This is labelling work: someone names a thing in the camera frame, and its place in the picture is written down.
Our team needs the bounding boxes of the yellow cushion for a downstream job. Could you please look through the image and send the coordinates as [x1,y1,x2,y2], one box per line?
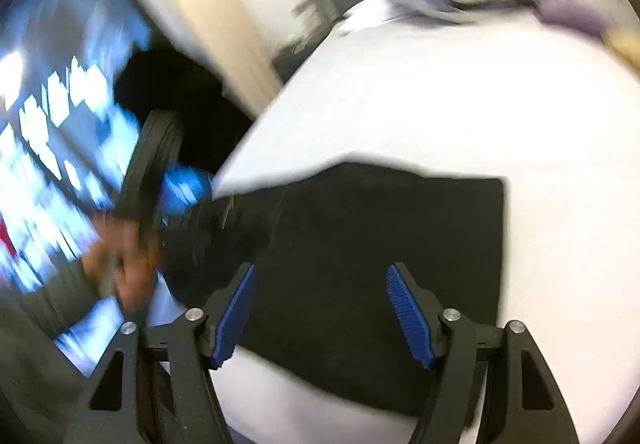
[601,26,640,71]

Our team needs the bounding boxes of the beige curtain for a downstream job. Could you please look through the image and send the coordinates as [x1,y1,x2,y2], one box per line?
[106,0,285,119]

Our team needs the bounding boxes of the person's left forearm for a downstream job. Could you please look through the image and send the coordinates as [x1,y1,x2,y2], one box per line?
[0,257,103,342]

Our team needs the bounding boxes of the dark hanging cloth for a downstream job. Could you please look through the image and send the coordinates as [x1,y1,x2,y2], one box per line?
[114,48,253,177]

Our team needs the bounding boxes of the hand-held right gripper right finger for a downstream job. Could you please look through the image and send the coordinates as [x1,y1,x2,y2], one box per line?
[385,261,581,444]

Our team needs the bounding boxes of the grey nightstand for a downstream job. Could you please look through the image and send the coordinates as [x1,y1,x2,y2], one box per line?
[271,35,323,84]

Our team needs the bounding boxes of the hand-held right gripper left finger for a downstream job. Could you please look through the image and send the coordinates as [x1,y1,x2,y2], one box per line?
[62,261,259,444]

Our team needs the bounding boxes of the purple cushion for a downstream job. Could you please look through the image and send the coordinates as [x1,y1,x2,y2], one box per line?
[539,0,615,39]

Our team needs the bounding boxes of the person's left hand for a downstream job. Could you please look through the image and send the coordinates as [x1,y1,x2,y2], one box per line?
[81,213,163,322]

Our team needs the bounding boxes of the bed with grey headboard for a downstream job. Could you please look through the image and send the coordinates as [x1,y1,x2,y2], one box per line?
[207,0,640,444]

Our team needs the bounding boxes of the white pillow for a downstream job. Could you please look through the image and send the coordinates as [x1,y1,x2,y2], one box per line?
[339,0,418,36]

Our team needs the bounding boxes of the black pants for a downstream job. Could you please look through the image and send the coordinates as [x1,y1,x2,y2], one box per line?
[161,161,507,419]

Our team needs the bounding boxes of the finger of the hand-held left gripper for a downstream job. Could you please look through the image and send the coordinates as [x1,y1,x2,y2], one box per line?
[159,163,217,221]

